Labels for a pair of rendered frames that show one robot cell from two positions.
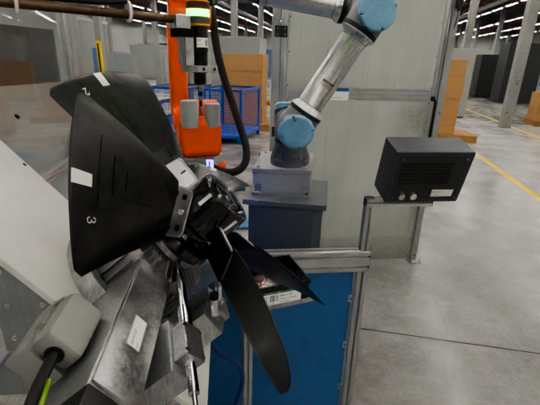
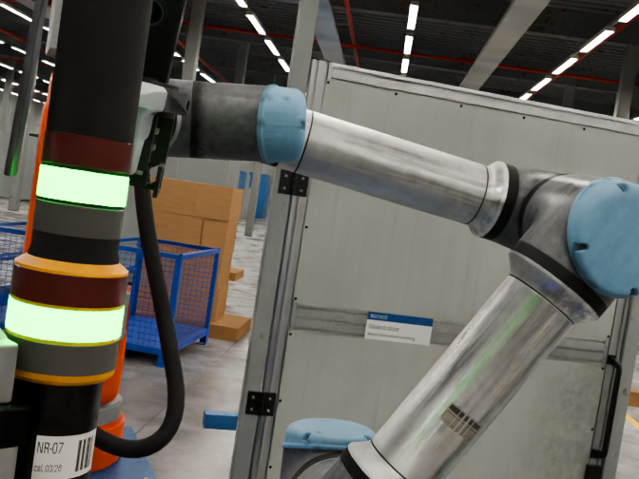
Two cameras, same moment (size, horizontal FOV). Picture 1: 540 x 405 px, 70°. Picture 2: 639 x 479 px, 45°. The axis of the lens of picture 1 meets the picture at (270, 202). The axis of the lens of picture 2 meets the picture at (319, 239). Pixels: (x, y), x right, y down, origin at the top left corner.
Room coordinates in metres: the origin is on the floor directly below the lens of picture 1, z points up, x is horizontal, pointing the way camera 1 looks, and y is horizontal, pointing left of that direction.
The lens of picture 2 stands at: (0.50, 0.08, 1.62)
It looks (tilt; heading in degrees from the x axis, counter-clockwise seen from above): 3 degrees down; 354
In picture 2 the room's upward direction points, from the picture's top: 9 degrees clockwise
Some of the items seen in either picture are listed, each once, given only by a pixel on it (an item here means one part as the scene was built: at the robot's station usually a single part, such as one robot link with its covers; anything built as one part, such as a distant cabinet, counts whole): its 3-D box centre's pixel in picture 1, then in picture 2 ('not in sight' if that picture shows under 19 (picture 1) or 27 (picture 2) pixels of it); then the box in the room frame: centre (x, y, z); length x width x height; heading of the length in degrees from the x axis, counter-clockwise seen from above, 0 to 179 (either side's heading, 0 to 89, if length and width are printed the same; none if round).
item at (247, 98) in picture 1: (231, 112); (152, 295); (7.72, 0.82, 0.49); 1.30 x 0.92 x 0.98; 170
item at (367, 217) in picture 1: (366, 223); not in sight; (1.23, -0.34, 0.96); 0.03 x 0.03 x 0.20; 7
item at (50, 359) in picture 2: (198, 20); (61, 347); (0.81, 0.15, 1.55); 0.04 x 0.04 x 0.01
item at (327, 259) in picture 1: (242, 262); not in sight; (1.18, 0.09, 0.82); 0.90 x 0.04 x 0.08; 97
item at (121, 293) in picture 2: (198, 6); (70, 282); (0.81, 0.15, 1.57); 0.04 x 0.04 x 0.01
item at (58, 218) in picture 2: not in sight; (79, 219); (0.81, 0.15, 1.60); 0.03 x 0.03 x 0.01
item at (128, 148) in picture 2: not in sight; (87, 152); (0.81, 0.15, 1.62); 0.03 x 0.03 x 0.01
